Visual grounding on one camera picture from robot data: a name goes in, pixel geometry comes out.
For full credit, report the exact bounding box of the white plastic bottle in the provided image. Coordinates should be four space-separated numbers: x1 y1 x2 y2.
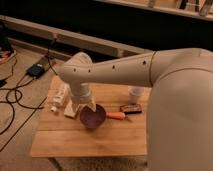
51 83 70 113

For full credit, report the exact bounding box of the long wooden beam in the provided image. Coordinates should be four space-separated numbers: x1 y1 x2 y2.
0 15 147 57

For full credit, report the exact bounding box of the purple bowl with orange handle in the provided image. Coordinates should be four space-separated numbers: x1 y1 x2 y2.
80 104 125 129

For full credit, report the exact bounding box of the black floor cable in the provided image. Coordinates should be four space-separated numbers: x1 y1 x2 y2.
0 36 58 153

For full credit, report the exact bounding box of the black power adapter box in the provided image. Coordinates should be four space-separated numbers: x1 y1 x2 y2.
26 64 45 79

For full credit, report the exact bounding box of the dark rectangular eraser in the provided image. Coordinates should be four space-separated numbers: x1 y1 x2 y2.
120 104 142 114

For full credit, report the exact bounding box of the white ceramic cup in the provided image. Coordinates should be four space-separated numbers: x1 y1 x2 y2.
128 86 144 104

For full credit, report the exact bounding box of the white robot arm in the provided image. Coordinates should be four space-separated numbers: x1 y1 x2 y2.
59 48 213 171

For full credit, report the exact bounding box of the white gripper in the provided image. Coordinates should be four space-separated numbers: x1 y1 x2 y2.
64 83 96 118

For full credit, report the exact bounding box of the wooden table board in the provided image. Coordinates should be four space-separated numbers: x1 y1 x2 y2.
30 76 150 157

